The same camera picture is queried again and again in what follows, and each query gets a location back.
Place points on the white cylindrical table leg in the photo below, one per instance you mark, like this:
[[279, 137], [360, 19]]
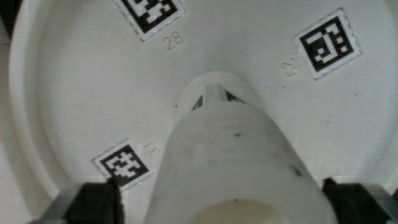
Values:
[[232, 179]]

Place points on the white round table top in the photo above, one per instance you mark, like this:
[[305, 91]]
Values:
[[106, 55]]

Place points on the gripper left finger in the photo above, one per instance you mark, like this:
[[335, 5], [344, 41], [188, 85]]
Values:
[[87, 207]]

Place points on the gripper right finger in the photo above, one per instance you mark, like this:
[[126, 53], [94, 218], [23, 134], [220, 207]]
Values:
[[362, 203]]

